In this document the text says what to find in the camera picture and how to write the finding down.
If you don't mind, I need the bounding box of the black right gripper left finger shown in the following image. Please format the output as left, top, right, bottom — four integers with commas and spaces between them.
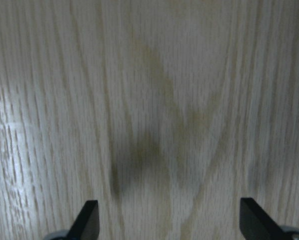
66, 200, 100, 240

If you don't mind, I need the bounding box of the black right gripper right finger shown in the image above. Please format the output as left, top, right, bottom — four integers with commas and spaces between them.
240, 197, 289, 240

